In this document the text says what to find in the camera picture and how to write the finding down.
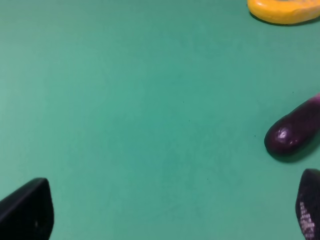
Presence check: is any purple eggplant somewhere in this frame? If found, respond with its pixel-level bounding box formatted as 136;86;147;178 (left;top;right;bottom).
264;94;320;157

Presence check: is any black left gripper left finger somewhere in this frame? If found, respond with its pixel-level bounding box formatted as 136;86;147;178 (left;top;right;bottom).
0;177;55;240

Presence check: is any yellow banana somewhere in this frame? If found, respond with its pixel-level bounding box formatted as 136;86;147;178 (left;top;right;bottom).
247;0;320;25

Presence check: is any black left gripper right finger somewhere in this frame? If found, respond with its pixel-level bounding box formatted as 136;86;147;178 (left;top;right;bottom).
295;168;320;240

